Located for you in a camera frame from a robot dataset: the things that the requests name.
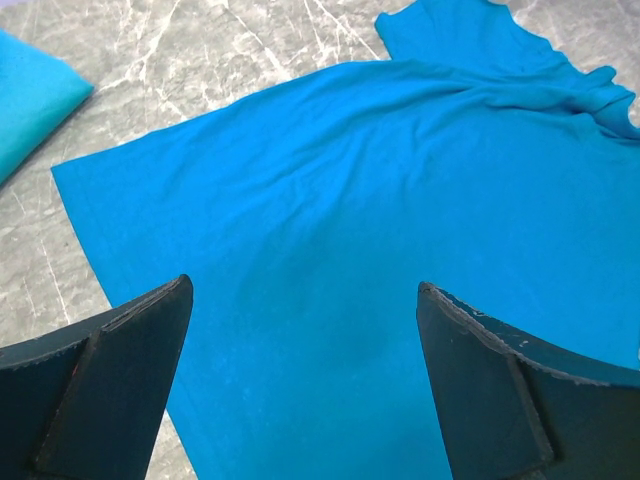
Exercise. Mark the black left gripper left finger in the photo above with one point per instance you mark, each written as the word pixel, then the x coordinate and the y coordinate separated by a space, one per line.
pixel 86 401

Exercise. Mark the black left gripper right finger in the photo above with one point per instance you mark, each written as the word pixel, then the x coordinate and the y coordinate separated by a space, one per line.
pixel 513 406

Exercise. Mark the blue polo t-shirt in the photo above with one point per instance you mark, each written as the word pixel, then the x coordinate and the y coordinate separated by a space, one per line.
pixel 476 157

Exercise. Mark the folded teal t-shirt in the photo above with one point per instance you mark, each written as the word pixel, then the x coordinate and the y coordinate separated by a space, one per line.
pixel 38 93

